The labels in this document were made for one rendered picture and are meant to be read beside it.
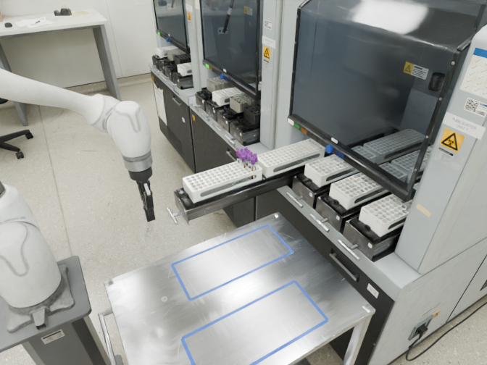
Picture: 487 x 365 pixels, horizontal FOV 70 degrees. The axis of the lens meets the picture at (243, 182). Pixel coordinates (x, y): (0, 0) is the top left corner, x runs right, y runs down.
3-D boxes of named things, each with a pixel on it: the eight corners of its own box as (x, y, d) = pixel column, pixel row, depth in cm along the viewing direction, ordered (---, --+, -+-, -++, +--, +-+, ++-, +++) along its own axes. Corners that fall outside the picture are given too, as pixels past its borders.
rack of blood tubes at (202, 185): (249, 169, 146) (249, 156, 143) (262, 182, 139) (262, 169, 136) (183, 191, 135) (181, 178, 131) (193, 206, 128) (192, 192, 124)
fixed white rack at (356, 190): (383, 174, 143) (387, 161, 139) (404, 187, 136) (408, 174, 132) (327, 197, 131) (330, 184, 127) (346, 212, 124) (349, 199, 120)
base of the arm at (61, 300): (7, 346, 96) (-1, 335, 93) (6, 287, 111) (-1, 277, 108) (77, 316, 103) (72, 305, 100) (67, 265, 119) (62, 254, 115)
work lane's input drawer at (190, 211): (311, 158, 165) (314, 142, 160) (331, 173, 156) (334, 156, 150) (164, 208, 137) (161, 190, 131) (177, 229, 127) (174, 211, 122)
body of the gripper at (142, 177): (154, 168, 112) (159, 191, 117) (146, 156, 118) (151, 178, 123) (131, 175, 109) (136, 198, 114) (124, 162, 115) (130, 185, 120)
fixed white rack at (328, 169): (356, 157, 154) (359, 145, 150) (374, 168, 146) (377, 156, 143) (303, 177, 142) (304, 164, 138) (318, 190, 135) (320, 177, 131)
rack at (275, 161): (309, 150, 159) (311, 137, 155) (324, 160, 152) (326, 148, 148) (254, 168, 147) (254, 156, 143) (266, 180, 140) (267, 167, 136)
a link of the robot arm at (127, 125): (159, 151, 109) (140, 135, 117) (151, 105, 100) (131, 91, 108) (126, 163, 104) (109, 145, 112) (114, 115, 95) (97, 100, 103)
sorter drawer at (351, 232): (461, 179, 151) (469, 161, 146) (493, 196, 142) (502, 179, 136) (332, 240, 123) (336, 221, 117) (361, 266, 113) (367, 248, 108)
